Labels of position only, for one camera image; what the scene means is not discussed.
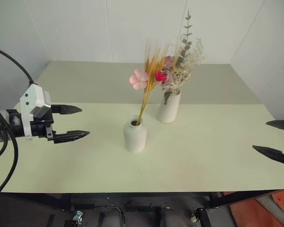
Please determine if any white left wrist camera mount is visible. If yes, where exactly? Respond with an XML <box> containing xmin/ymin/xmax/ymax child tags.
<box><xmin>19</xmin><ymin>83</ymin><xmax>52</xmax><ymax>142</ymax></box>

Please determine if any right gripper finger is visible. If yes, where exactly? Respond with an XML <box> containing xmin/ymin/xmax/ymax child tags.
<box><xmin>252</xmin><ymin>145</ymin><xmax>284</xmax><ymax>168</ymax></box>
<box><xmin>266</xmin><ymin>119</ymin><xmax>284</xmax><ymax>131</ymax></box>

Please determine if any short white vase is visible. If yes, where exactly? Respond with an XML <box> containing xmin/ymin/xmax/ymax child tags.
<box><xmin>123</xmin><ymin>119</ymin><xmax>148</xmax><ymax>153</ymax></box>

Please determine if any dark grey rounded shape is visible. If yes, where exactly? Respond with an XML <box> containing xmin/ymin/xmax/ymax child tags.
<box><xmin>102</xmin><ymin>208</ymin><xmax>123</xmax><ymax>227</ymax></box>

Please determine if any wheat and pink flower bouquet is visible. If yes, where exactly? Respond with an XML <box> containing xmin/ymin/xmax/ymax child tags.
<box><xmin>129</xmin><ymin>39</ymin><xmax>173</xmax><ymax>126</ymax></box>

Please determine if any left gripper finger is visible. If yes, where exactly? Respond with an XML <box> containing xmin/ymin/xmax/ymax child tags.
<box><xmin>50</xmin><ymin>104</ymin><xmax>83</xmax><ymax>116</ymax></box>
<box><xmin>52</xmin><ymin>130</ymin><xmax>91</xmax><ymax>145</ymax></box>

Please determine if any tall white vase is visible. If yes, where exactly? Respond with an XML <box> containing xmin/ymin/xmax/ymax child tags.
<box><xmin>156</xmin><ymin>90</ymin><xmax>182</xmax><ymax>124</ymax></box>

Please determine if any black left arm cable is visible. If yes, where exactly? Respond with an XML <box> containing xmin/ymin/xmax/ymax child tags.
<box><xmin>0</xmin><ymin>100</ymin><xmax>19</xmax><ymax>203</ymax></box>
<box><xmin>0</xmin><ymin>45</ymin><xmax>36</xmax><ymax>85</ymax></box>

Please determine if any orange floor mat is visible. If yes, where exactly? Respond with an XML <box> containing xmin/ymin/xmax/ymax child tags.
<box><xmin>223</xmin><ymin>188</ymin><xmax>284</xmax><ymax>227</ymax></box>

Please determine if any black table frame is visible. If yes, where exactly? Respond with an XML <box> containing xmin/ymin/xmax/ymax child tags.
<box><xmin>0</xmin><ymin>188</ymin><xmax>284</xmax><ymax>227</ymax></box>

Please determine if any eucalyptus dried flower bouquet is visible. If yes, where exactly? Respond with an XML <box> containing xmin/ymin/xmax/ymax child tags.
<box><xmin>160</xmin><ymin>9</ymin><xmax>205</xmax><ymax>106</ymax></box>

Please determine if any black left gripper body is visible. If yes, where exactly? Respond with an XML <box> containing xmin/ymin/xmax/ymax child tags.
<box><xmin>29</xmin><ymin>110</ymin><xmax>57</xmax><ymax>140</ymax></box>

